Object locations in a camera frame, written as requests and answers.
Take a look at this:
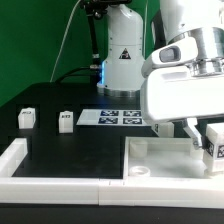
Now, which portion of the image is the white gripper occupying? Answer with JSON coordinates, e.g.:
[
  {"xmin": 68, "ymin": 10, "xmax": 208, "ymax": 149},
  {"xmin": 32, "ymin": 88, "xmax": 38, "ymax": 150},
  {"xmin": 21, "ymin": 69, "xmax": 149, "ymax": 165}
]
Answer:
[{"xmin": 140, "ymin": 66, "xmax": 224, "ymax": 149}]

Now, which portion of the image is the white square table top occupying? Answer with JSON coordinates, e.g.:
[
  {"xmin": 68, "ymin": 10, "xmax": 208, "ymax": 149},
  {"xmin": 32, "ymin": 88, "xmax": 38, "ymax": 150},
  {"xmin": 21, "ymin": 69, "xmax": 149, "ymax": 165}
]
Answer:
[{"xmin": 124, "ymin": 137, "xmax": 206, "ymax": 179}]

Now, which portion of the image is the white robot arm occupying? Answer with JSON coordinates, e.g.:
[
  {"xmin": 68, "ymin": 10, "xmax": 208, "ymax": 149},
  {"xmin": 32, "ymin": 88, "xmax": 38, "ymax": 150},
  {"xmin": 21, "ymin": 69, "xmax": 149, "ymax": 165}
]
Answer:
[{"xmin": 97, "ymin": 0, "xmax": 224, "ymax": 148}]

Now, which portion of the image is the white sheet with markers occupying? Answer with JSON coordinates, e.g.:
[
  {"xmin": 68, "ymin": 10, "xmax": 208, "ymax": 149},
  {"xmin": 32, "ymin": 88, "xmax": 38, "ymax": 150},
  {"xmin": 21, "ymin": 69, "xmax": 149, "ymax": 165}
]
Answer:
[{"xmin": 77, "ymin": 109, "xmax": 146, "ymax": 126}]

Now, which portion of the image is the white left fence piece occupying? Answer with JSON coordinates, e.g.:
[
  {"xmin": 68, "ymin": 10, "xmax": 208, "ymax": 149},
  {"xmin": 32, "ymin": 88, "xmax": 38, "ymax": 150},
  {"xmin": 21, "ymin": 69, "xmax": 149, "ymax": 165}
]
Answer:
[{"xmin": 0, "ymin": 138, "xmax": 28, "ymax": 178}]

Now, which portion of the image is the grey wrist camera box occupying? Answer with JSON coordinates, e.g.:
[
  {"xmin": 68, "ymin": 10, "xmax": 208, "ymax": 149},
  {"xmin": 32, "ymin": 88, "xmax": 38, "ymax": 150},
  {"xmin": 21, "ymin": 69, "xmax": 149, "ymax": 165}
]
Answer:
[{"xmin": 141, "ymin": 37, "xmax": 198, "ymax": 77}]

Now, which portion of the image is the white front fence rail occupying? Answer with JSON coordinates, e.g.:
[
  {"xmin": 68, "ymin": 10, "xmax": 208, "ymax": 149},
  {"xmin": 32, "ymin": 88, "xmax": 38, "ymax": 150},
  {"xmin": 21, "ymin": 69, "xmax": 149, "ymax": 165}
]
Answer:
[{"xmin": 0, "ymin": 178, "xmax": 224, "ymax": 209}]

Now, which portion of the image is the black cable bundle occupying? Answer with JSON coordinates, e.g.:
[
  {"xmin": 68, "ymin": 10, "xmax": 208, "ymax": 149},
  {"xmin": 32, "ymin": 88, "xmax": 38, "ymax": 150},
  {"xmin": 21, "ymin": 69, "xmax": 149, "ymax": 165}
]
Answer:
[{"xmin": 55, "ymin": 0, "xmax": 133, "ymax": 84}]

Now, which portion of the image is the white cable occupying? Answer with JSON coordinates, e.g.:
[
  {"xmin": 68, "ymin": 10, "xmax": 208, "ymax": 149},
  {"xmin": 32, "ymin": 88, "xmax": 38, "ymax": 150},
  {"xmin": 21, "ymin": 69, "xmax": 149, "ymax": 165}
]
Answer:
[{"xmin": 49, "ymin": 0, "xmax": 83, "ymax": 83}]

